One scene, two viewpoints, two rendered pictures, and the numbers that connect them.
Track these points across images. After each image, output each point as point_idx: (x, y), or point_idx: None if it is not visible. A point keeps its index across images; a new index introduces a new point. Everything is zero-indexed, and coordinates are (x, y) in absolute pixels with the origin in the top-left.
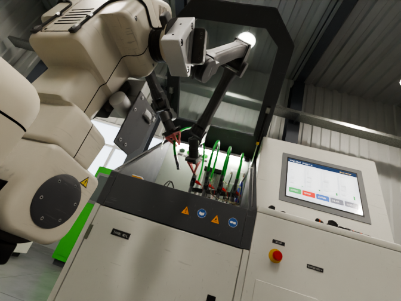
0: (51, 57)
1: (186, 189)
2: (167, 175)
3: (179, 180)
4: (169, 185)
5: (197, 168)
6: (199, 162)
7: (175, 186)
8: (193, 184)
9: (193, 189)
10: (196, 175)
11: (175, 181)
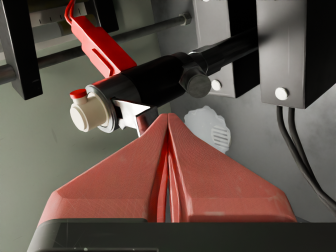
0: None
1: (15, 122)
2: (21, 238)
3: (0, 179)
4: (51, 192)
5: (148, 131)
6: (198, 215)
7: (41, 171)
8: (185, 65)
9: (34, 78)
10: (105, 98)
11: (19, 192)
